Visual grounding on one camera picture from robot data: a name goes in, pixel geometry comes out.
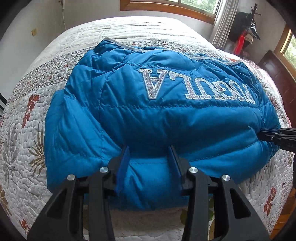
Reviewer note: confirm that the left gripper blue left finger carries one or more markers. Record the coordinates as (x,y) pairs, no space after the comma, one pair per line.
(108,181)

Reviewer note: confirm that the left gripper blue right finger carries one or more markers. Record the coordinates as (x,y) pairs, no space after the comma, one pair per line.
(194,184)

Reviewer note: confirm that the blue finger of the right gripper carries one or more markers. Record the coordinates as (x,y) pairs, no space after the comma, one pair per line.
(268,132)

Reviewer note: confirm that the blue puffer jacket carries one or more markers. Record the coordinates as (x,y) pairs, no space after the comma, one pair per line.
(147,99)

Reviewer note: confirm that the coat rack with clothes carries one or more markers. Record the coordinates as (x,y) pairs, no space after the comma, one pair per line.
(243,24)

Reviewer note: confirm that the dark wooden headboard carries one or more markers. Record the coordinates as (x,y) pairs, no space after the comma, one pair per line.
(283,80)

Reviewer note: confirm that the wooden side window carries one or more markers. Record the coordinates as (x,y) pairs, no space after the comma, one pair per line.
(285,50)

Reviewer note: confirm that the floral quilted bedspread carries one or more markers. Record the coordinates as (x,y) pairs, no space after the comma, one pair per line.
(23,171)

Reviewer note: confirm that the white grey curtain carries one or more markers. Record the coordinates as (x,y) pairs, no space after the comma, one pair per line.
(223,22)

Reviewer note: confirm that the wooden framed window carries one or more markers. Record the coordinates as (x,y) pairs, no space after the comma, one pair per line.
(169,7)

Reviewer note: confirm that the beige wall switch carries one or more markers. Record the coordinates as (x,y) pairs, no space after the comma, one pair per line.
(34,32)

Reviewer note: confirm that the wall mounted white device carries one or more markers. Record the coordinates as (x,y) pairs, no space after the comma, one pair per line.
(62,2)

